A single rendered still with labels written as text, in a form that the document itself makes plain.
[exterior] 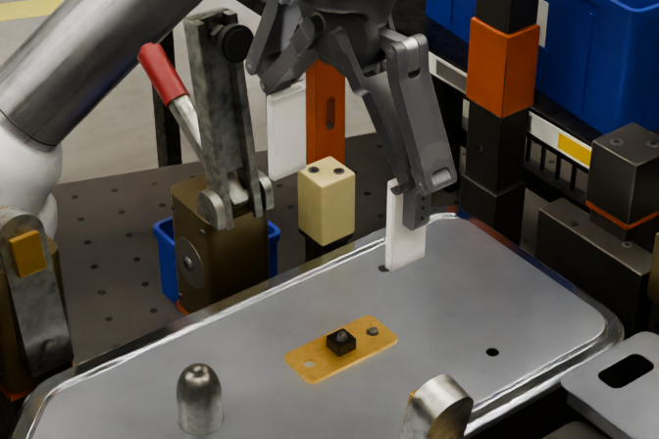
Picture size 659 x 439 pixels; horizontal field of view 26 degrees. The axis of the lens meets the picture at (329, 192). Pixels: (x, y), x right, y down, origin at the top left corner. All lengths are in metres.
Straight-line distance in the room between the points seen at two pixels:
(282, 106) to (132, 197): 0.79
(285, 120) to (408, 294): 0.20
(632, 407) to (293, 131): 0.31
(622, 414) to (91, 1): 0.70
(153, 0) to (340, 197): 0.37
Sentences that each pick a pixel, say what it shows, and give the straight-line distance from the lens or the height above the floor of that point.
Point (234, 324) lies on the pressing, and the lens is 1.11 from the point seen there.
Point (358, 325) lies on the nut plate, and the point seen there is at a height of 1.00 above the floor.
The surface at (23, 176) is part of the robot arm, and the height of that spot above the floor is 0.89.
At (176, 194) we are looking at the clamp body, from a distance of 1.16.
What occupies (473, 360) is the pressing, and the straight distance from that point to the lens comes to 1.08.
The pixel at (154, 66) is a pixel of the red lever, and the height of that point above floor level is 1.14.
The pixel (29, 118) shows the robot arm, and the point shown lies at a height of 0.94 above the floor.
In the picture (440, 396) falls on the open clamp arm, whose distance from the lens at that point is 0.87.
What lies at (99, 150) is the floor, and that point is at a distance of 3.21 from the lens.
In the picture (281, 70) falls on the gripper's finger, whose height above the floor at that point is 1.22.
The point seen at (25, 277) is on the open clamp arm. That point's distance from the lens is 1.07.
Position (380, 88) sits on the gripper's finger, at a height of 1.25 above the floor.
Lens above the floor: 1.70
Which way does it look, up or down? 34 degrees down
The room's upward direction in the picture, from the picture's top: straight up
